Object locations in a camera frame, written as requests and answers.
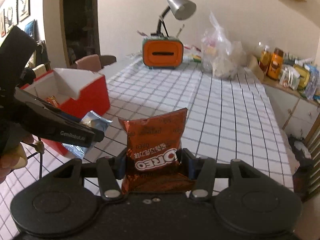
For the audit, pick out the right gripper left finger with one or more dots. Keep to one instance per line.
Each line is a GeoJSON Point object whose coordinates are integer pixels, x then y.
{"type": "Point", "coordinates": [109, 171]}

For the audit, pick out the amber jar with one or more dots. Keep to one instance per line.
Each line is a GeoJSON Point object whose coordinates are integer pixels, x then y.
{"type": "Point", "coordinates": [265, 58]}

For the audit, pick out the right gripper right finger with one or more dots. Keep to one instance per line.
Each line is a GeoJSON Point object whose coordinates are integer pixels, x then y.
{"type": "Point", "coordinates": [202, 171]}

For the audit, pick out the grey purple snack packet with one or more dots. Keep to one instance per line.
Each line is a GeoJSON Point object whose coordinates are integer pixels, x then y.
{"type": "Point", "coordinates": [80, 139]}

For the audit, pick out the red orange snack packet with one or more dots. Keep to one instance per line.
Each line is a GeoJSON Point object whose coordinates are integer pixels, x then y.
{"type": "Point", "coordinates": [53, 101]}

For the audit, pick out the clear plastic bag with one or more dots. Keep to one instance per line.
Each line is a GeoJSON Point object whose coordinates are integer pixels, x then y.
{"type": "Point", "coordinates": [221, 57]}

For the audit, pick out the checkered white tablecloth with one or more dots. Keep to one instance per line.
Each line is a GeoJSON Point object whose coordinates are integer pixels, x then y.
{"type": "Point", "coordinates": [229, 121]}

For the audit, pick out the orange teal tissue box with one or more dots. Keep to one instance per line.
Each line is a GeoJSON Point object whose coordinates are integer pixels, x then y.
{"type": "Point", "coordinates": [162, 52]}

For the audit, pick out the red cardboard box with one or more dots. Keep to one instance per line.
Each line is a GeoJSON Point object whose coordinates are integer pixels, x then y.
{"type": "Point", "coordinates": [76, 91]}

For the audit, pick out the white drawer cabinet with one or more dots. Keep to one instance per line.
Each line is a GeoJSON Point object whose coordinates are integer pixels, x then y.
{"type": "Point", "coordinates": [295, 115]}

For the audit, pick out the wooden chair with pink cloth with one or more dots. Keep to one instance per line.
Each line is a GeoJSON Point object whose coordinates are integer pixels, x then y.
{"type": "Point", "coordinates": [104, 59]}

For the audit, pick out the silver desk lamp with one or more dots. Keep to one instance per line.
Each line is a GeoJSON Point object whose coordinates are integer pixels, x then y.
{"type": "Point", "coordinates": [181, 10]}

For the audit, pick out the orange bottle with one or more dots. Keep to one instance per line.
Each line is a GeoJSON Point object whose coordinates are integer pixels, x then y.
{"type": "Point", "coordinates": [275, 65]}

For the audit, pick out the brown Oreo snack bag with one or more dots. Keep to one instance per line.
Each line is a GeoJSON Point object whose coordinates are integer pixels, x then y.
{"type": "Point", "coordinates": [151, 152]}

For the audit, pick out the wooden chair right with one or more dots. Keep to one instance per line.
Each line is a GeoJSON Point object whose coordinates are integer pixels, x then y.
{"type": "Point", "coordinates": [306, 178]}

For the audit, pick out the pink cloth on chair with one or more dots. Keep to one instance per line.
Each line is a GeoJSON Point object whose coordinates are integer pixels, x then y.
{"type": "Point", "coordinates": [90, 62]}

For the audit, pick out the person left hand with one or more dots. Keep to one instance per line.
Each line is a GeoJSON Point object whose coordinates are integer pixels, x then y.
{"type": "Point", "coordinates": [9, 160]}

